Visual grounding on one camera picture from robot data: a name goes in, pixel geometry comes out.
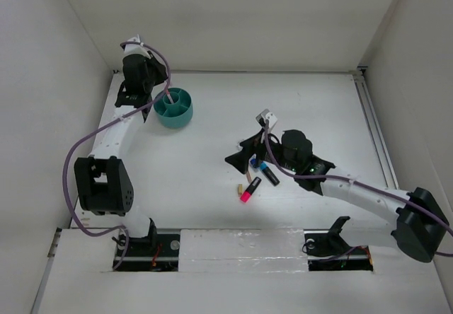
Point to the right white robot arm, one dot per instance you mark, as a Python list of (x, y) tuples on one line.
[(415, 223)]

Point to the peach pink pen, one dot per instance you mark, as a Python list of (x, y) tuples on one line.
[(248, 177)]

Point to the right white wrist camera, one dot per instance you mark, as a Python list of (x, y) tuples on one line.
[(266, 119)]

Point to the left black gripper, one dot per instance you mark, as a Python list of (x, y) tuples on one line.
[(159, 68)]

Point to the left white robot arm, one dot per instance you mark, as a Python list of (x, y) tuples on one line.
[(103, 184)]

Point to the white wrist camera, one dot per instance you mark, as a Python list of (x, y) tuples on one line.
[(266, 119), (134, 45)]

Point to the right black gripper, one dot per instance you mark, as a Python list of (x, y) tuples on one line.
[(240, 160)]

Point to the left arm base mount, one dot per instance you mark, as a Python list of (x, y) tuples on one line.
[(158, 251)]

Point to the clear blue glue bottle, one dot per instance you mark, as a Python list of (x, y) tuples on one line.
[(253, 163)]

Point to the pink black highlighter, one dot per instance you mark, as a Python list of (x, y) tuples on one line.
[(250, 189)]

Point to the blue black highlighter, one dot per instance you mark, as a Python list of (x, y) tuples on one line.
[(272, 178)]

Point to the aluminium rail right side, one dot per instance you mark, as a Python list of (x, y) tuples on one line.
[(375, 131)]

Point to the teal round divided container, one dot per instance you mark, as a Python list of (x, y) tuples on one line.
[(176, 114)]

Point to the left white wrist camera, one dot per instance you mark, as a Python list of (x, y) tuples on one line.
[(134, 45)]

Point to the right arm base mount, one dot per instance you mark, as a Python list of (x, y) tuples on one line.
[(327, 252)]

